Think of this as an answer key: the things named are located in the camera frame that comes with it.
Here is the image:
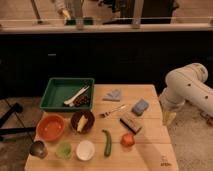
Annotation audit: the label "blue sponge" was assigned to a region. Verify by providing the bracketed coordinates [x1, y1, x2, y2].
[132, 99, 149, 116]

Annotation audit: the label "green plastic cup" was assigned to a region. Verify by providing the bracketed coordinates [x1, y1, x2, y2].
[55, 142, 72, 159]

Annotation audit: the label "red tomato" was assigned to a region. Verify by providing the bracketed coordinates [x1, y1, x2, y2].
[121, 133, 135, 147]

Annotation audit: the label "white paper cup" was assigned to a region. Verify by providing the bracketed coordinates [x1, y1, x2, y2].
[76, 140, 95, 161]

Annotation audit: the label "green cucumber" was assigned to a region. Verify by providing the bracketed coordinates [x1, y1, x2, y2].
[102, 130, 112, 157]

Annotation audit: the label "dark brown bowl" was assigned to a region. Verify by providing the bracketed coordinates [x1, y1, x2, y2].
[70, 110, 95, 134]

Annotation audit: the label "green plastic tray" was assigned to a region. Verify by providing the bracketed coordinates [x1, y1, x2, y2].
[40, 77, 94, 112]

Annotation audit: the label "dark red tray item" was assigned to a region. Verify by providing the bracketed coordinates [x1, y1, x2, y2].
[74, 95, 90, 107]

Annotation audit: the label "grey-blue towel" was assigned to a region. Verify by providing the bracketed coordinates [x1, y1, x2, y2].
[103, 89, 121, 101]

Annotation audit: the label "metal cup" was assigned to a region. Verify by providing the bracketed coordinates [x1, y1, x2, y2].
[30, 141, 47, 159]

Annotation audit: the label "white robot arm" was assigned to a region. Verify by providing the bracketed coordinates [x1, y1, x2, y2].
[159, 63, 213, 126]

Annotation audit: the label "orange bowl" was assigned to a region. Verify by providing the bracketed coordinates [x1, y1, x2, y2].
[36, 115, 65, 142]

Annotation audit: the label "yellow banana piece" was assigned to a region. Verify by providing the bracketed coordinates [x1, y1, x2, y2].
[77, 115, 88, 132]

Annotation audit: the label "black tripod legs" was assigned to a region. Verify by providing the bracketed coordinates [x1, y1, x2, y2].
[0, 103, 36, 141]

